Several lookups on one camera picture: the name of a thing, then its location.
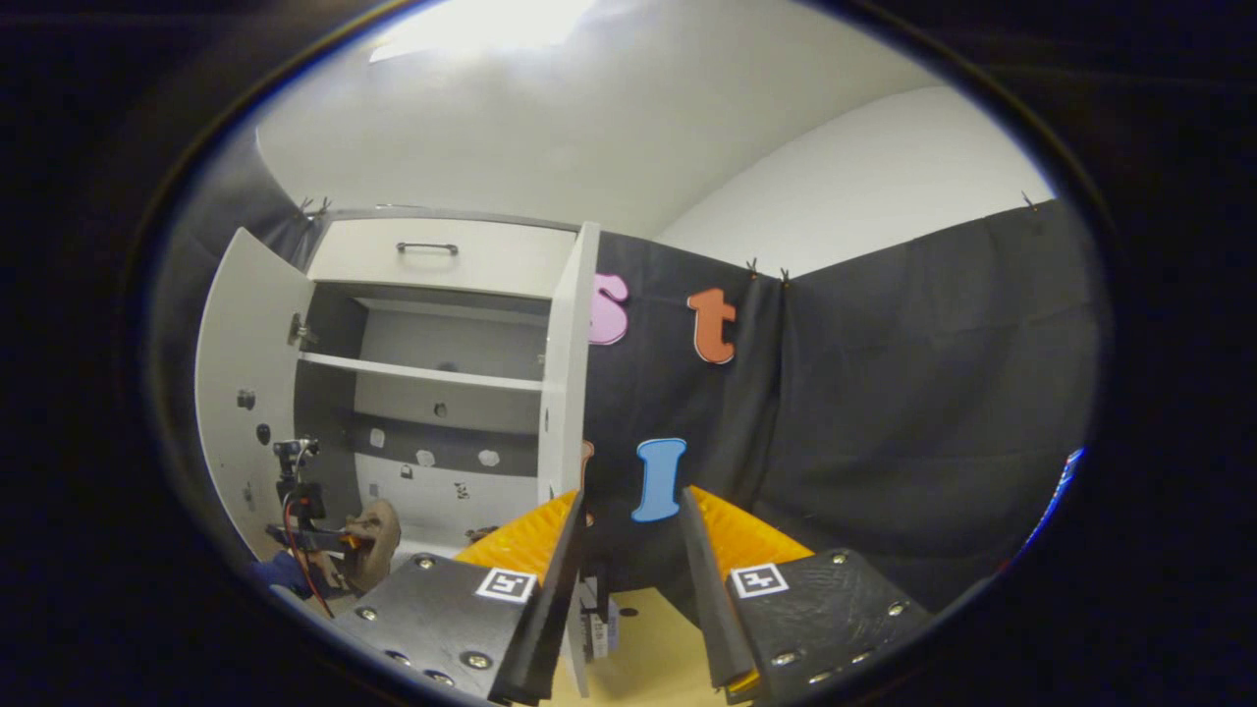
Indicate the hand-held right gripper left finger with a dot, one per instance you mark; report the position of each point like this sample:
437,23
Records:
535,628

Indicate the black backdrop cloth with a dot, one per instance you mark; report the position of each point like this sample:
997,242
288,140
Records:
933,393

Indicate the metal cloth clip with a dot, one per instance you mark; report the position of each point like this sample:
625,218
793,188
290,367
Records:
752,267
314,207

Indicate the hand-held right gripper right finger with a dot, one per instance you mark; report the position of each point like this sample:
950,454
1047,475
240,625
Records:
712,609

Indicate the cream cabinet drawer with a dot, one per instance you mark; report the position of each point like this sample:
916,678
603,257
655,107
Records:
491,260

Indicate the white shoe cabinet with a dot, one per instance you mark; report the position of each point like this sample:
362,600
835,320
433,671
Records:
442,334

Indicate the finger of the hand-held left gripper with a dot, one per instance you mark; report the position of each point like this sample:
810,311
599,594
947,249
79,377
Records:
314,538

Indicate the metal door hinge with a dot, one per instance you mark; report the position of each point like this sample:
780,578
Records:
300,330

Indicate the white cabinet door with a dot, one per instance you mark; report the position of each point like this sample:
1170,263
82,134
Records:
250,324
568,373

